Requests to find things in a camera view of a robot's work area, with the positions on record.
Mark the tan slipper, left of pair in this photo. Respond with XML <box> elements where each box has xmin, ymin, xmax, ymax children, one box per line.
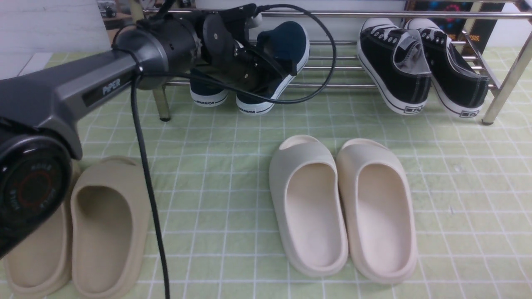
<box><xmin>2</xmin><ymin>160</ymin><xmax>81</xmax><ymax>299</ymax></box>

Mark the black canvas sneaker, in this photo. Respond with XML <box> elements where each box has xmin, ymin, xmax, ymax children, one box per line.
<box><xmin>404</xmin><ymin>18</ymin><xmax>490</xmax><ymax>119</ymax></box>
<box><xmin>357</xmin><ymin>18</ymin><xmax>432</xmax><ymax>115</ymax></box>

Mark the dark poster with orange text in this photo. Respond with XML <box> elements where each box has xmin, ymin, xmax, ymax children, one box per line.
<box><xmin>404</xmin><ymin>0</ymin><xmax>504</xmax><ymax>53</ymax></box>

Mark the tan slipper, right of pair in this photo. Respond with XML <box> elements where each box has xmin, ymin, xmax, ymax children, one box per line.
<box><xmin>71</xmin><ymin>156</ymin><xmax>151</xmax><ymax>299</ymax></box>

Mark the cream slipper, of pair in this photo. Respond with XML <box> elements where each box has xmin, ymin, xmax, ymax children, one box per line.
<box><xmin>268</xmin><ymin>135</ymin><xmax>348</xmax><ymax>277</ymax></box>
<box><xmin>336</xmin><ymin>138</ymin><xmax>418</xmax><ymax>284</ymax></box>

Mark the cream slipper, right of pair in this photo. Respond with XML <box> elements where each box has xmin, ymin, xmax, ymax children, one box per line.
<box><xmin>336</xmin><ymin>138</ymin><xmax>418</xmax><ymax>284</ymax></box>

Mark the black canvas sneaker, right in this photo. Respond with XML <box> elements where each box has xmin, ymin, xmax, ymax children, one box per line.
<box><xmin>404</xmin><ymin>18</ymin><xmax>490</xmax><ymax>119</ymax></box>

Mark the black canvas sneaker, left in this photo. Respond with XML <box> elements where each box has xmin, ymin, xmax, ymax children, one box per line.
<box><xmin>357</xmin><ymin>18</ymin><xmax>432</xmax><ymax>115</ymax></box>

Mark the tan slipper, of pair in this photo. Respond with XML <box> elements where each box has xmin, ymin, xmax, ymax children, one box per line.
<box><xmin>71</xmin><ymin>156</ymin><xmax>151</xmax><ymax>299</ymax></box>
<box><xmin>2</xmin><ymin>160</ymin><xmax>81</xmax><ymax>299</ymax></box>

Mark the navy sneaker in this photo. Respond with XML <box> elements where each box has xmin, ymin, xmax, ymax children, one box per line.
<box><xmin>255</xmin><ymin>21</ymin><xmax>310</xmax><ymax>100</ymax></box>
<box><xmin>190</xmin><ymin>79</ymin><xmax>229</xmax><ymax>107</ymax></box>

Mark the cream slipper, left of pair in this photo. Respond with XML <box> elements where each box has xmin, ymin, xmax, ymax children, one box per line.
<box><xmin>268</xmin><ymin>135</ymin><xmax>348</xmax><ymax>277</ymax></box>

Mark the chrome metal shoe rack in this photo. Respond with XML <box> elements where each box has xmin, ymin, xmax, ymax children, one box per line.
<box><xmin>128</xmin><ymin>0</ymin><xmax>532</xmax><ymax>125</ymax></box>

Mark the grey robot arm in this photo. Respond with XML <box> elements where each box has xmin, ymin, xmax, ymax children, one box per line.
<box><xmin>0</xmin><ymin>4</ymin><xmax>266</xmax><ymax>257</ymax></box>

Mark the black cable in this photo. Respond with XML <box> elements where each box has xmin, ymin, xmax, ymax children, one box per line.
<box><xmin>109</xmin><ymin>0</ymin><xmax>337</xmax><ymax>299</ymax></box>

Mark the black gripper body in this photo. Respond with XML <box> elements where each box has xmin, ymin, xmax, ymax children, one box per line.
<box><xmin>195</xmin><ymin>3</ymin><xmax>277</xmax><ymax>90</ymax></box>

